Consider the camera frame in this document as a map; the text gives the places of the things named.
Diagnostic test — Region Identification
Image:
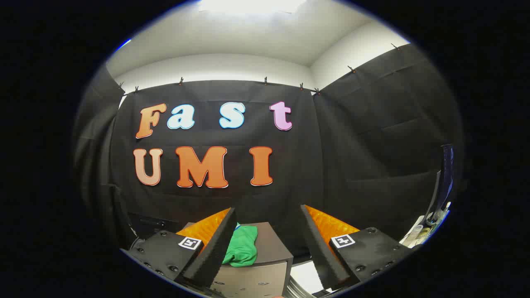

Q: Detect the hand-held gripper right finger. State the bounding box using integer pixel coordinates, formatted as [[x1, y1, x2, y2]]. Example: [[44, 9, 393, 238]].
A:
[[300, 204, 414, 291]]

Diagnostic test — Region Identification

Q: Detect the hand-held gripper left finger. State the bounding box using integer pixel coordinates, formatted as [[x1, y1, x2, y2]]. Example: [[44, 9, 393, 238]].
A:
[[124, 207, 239, 288]]

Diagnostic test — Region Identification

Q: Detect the green polo shirt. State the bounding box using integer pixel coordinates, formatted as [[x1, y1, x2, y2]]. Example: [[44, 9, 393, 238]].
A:
[[222, 223, 259, 267]]

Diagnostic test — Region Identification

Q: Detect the white cabinet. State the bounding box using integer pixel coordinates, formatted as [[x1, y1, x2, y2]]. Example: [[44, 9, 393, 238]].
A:
[[291, 261, 328, 292]]

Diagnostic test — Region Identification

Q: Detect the black backdrop cloth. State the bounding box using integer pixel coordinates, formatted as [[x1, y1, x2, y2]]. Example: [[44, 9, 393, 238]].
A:
[[72, 43, 462, 265]]

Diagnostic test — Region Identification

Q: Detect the white plastic bottle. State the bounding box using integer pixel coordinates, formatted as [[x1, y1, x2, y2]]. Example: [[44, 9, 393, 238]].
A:
[[402, 225, 425, 248]]

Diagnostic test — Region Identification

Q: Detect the clear spray bottle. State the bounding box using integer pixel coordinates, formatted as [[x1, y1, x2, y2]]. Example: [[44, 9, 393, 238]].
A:
[[429, 202, 452, 227]]

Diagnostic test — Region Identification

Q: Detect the dark blue upright panel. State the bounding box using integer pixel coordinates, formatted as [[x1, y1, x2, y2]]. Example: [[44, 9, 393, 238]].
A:
[[426, 144, 454, 216]]

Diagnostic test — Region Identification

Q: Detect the row of small cloth clips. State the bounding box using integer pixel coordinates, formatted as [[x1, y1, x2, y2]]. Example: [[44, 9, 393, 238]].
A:
[[118, 43, 402, 95]]

